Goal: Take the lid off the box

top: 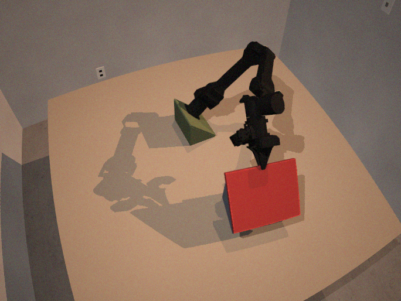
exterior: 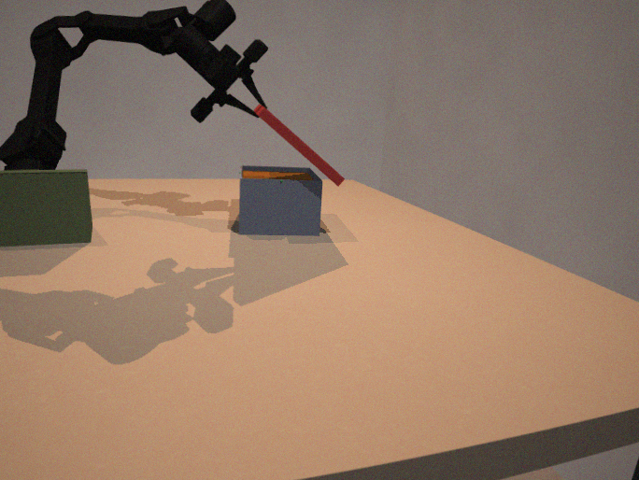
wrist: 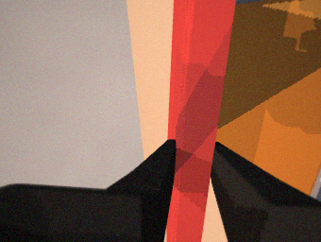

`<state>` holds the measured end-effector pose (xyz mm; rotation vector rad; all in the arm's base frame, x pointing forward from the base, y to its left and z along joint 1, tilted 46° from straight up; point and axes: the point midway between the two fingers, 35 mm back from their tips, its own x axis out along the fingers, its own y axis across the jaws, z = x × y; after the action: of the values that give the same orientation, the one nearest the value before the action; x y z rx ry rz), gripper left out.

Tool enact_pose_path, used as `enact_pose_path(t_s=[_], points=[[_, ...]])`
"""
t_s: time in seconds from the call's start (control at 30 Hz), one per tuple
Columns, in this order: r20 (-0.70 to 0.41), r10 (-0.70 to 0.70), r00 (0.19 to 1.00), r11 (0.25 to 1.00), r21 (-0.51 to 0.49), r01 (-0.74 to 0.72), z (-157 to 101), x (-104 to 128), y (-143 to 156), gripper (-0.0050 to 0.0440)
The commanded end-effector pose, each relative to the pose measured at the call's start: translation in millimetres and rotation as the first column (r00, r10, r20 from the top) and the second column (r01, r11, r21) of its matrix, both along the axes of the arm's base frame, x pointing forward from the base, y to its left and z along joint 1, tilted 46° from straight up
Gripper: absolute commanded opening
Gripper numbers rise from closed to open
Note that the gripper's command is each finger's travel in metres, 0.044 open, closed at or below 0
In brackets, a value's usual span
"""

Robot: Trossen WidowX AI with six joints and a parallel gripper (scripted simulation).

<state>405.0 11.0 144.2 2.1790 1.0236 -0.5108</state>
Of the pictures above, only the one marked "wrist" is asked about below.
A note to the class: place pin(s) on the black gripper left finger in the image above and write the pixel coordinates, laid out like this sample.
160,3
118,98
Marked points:
135,211

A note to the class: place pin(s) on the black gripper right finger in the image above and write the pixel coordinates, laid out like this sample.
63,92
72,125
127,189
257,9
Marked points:
255,206

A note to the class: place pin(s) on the dark grey box with orange top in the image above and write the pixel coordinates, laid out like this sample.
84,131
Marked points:
270,110

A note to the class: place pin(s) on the red lid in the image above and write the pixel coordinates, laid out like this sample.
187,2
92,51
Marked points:
200,43

